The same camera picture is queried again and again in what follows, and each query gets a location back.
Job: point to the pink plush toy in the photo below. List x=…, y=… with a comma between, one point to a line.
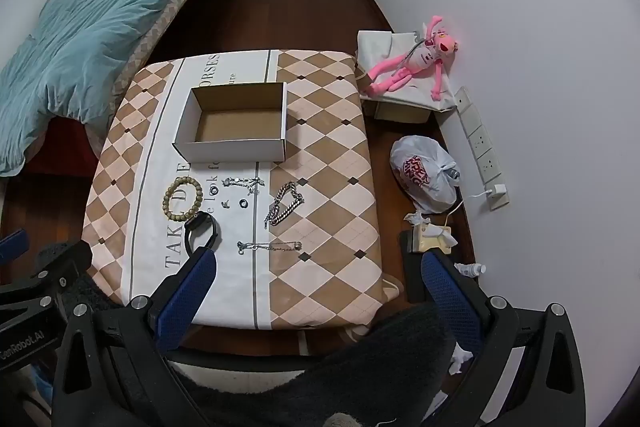
x=415, y=57

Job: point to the blue duvet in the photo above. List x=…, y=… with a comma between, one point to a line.
x=90, y=32

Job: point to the crumpled white tissue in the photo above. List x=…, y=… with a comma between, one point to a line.
x=417, y=218
x=459, y=357

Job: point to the person's dark fleece pants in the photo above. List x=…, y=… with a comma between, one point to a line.
x=325, y=382

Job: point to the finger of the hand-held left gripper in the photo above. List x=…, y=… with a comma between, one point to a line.
x=12, y=244
x=65, y=259

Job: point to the table with checkered cloth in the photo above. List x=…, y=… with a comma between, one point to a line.
x=325, y=207

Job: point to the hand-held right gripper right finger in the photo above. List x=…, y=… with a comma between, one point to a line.
x=450, y=297

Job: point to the bed with patterned mattress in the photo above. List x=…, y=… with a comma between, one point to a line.
x=167, y=17

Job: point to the white wall socket strip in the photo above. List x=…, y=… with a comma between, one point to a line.
x=480, y=142

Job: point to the white charger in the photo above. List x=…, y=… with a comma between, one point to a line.
x=498, y=194

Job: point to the yellow tissue pack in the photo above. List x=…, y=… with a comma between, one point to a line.
x=430, y=242

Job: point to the white plastic bag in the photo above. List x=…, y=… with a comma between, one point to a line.
x=425, y=172

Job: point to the black wrist band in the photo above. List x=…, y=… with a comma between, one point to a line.
x=197, y=221

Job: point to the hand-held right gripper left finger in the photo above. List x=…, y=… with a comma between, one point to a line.
x=190, y=292

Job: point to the white tube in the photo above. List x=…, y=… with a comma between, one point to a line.
x=470, y=269

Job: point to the white cardboard box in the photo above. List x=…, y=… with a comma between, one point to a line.
x=235, y=127

